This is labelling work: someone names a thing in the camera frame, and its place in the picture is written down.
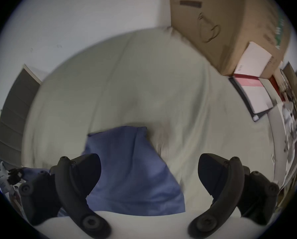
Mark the grey padded headboard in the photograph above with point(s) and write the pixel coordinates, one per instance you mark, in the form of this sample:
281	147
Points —
14	118

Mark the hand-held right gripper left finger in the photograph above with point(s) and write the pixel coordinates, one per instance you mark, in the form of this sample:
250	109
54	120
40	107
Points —
71	183

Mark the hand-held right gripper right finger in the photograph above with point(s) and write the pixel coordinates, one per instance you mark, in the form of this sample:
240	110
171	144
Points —
228	188

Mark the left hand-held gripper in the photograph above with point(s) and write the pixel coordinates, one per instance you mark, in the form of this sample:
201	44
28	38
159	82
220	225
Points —
4	180

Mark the bed with pale green sheet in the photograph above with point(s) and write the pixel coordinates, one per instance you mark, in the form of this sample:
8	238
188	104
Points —
151	88

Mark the blue garment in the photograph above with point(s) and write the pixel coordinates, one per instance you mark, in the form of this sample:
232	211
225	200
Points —
136	173

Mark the large brown cardboard carton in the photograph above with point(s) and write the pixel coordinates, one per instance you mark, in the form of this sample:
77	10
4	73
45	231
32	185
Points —
228	21

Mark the white flat box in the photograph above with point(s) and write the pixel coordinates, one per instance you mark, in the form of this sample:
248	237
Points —
253	60

